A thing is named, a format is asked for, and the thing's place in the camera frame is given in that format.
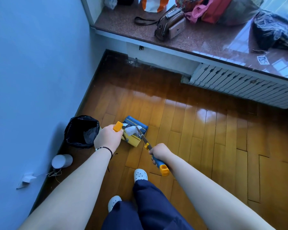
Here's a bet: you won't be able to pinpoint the white clog shoe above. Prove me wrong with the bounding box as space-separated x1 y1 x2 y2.
134 169 148 183
108 195 122 213

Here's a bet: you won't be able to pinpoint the thin white wire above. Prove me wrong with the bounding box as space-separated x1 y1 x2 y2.
46 169 63 184

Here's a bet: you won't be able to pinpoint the broom with blue yellow handle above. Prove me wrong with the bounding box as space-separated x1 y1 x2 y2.
135 126 170 177

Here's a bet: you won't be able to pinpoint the clear plastic bag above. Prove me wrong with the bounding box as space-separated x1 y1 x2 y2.
104 0 118 10

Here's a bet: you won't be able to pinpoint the yellow and blue dustpan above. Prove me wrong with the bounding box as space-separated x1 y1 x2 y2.
113 115 149 148

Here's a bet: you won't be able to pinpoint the crumpled white tissue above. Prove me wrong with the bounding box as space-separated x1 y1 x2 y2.
124 125 143 137

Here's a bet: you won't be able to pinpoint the person's right forearm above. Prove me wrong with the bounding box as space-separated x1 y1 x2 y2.
164 153 277 230

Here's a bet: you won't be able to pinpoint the brown leather handbag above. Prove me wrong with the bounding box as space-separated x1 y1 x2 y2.
134 7 187 42

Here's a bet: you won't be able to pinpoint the person's left forearm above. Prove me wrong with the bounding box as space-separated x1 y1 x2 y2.
18 148 114 230

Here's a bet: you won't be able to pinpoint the black plastic bag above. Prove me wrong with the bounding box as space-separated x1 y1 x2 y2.
252 9 288 56

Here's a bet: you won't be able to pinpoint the colourful patterned bag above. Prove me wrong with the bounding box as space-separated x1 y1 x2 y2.
175 0 208 13

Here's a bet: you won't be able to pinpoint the person's left hand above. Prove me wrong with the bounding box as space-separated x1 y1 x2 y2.
94 124 123 154

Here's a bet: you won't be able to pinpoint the bin with black bag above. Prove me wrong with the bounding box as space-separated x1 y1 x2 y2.
64 115 100 149

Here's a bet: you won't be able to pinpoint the white wall fitting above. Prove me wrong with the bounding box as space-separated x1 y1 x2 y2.
16 173 37 190

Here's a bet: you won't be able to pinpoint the pink plastic bag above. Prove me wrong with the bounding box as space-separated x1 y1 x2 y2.
184 3 214 24

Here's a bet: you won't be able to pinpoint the navy blue trousers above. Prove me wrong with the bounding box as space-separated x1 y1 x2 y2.
101 180 195 230

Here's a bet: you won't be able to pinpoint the red bag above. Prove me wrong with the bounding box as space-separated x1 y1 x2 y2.
201 0 234 24

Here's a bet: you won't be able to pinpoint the white cylinder container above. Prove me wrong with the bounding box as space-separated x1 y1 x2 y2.
51 154 73 169

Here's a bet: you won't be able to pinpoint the grey cloth bag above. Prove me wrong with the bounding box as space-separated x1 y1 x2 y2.
218 0 265 27

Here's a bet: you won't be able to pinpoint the black beaded bracelet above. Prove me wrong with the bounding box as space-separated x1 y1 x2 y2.
95 146 113 160

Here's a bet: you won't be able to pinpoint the white radiator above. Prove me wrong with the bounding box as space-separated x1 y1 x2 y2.
189 63 288 110

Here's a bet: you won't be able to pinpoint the orange and white bag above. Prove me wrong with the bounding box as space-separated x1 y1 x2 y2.
141 0 170 13

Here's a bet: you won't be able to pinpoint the person's right hand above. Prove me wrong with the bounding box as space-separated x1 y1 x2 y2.
149 143 174 165

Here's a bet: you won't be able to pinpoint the small printed paper card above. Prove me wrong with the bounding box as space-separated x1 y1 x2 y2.
257 55 271 65

